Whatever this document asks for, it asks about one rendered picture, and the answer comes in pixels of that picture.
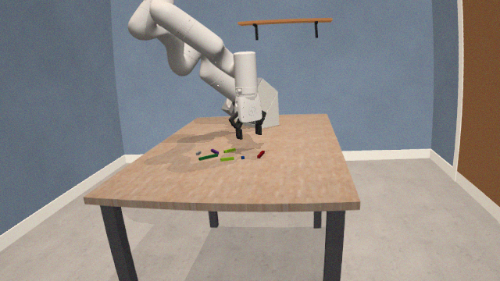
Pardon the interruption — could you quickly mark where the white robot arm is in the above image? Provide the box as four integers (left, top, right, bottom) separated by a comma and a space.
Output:
128, 0, 258, 114

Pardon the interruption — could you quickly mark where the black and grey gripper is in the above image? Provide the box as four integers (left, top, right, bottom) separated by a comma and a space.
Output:
229, 94, 266, 140

